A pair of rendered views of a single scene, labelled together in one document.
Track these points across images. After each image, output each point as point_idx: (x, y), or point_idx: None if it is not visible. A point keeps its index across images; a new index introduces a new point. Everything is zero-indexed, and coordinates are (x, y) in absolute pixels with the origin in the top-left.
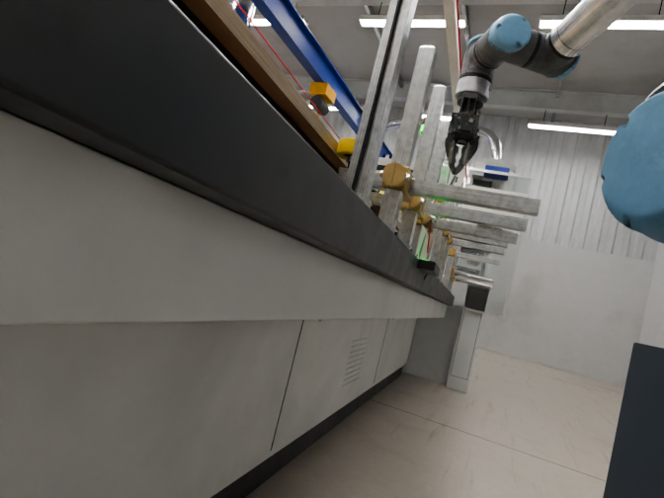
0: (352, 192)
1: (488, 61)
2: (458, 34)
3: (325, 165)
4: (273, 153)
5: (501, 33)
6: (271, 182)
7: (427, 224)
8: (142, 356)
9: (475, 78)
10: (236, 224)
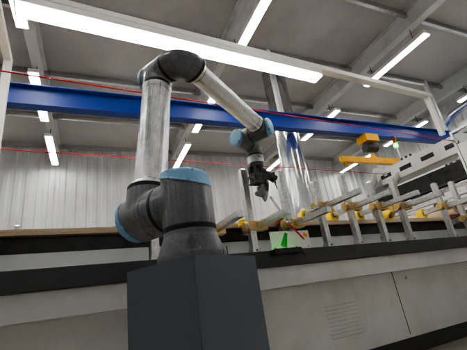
0: (121, 262)
1: (244, 149)
2: (290, 116)
3: (93, 264)
4: (60, 275)
5: (231, 142)
6: (62, 280)
7: (288, 226)
8: (115, 336)
9: (249, 157)
10: (71, 291)
